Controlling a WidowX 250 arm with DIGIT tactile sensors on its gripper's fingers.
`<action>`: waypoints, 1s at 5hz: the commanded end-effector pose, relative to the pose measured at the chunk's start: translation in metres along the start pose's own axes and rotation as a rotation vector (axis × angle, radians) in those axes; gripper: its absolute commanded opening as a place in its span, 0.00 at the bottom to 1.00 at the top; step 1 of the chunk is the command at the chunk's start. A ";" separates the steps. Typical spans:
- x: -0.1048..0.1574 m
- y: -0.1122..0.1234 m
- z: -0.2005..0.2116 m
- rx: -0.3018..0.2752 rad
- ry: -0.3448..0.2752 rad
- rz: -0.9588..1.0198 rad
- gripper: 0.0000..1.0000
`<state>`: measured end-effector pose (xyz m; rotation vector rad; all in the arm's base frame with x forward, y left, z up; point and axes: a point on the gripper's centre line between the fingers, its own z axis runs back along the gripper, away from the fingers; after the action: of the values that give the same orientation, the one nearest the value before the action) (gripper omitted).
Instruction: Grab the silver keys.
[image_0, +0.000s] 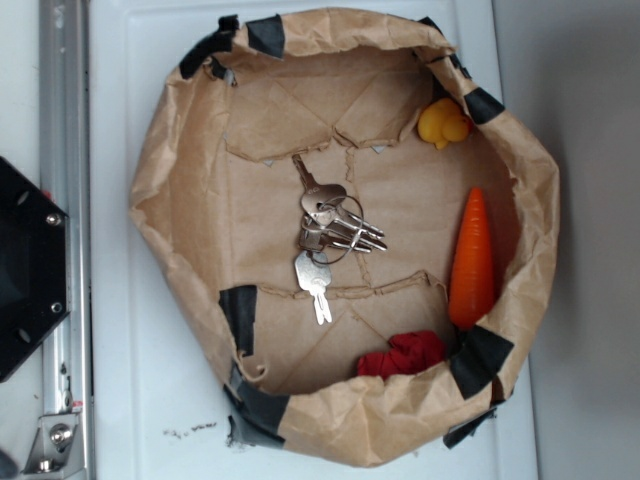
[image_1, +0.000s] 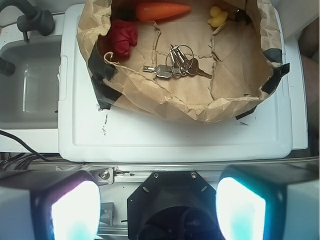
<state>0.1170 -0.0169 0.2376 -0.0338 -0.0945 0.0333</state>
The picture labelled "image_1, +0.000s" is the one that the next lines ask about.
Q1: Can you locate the orange plastic carrot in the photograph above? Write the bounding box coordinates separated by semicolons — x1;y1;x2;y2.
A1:
135;2;191;22

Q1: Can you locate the brown paper bag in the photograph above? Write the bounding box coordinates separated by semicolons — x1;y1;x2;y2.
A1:
76;0;290;124

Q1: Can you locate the aluminium frame rail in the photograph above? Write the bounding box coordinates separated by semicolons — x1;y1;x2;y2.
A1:
54;156;320;186

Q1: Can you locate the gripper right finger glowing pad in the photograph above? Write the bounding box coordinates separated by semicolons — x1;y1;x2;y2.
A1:
215;163;320;240

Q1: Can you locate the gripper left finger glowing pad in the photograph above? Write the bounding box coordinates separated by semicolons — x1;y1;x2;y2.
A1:
0;170;101;240

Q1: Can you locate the yellow rubber duck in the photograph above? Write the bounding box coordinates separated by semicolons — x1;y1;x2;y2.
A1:
207;6;228;28

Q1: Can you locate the black robot mount plate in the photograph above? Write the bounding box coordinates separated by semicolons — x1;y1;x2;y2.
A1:
127;170;223;240

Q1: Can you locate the black cable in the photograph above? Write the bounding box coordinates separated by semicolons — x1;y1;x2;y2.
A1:
0;129;59;173

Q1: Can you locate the red crumpled cloth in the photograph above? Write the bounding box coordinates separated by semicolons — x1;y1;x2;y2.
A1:
107;19;138;58

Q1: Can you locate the dark grey toy faucet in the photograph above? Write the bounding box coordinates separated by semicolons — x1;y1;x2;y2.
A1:
0;0;56;43

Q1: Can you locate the grey plastic sink basin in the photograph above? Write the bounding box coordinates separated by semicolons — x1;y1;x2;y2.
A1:
0;35;62;130

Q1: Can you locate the silver key bunch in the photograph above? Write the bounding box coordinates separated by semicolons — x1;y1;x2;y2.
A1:
142;44;213;79

